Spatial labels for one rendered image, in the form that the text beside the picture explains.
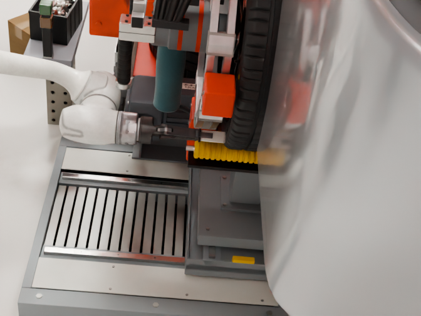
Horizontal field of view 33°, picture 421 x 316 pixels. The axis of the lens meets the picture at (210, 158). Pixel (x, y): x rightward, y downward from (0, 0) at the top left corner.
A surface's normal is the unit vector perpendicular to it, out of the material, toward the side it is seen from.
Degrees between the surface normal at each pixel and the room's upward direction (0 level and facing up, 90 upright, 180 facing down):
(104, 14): 90
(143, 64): 0
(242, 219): 0
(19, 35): 90
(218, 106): 90
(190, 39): 94
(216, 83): 0
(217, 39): 45
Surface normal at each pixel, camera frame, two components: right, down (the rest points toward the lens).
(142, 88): 0.11, -0.75
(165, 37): -0.01, 0.70
